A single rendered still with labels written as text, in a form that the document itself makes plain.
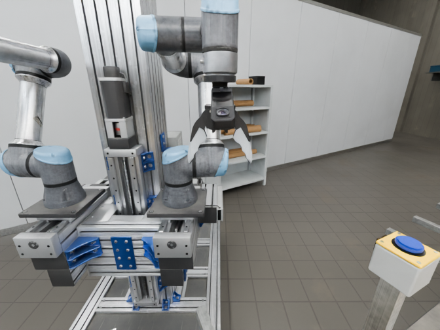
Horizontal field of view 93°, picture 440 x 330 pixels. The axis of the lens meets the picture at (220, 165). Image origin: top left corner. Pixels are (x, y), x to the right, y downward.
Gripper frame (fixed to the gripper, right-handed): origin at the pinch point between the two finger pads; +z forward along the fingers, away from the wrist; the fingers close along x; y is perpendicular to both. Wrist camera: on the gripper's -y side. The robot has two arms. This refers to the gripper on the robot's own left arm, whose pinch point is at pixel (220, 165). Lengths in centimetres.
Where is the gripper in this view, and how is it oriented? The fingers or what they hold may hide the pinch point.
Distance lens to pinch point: 50.7
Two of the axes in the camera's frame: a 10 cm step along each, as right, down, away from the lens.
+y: 0.0, -3.4, 9.4
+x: -10.0, 0.0, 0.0
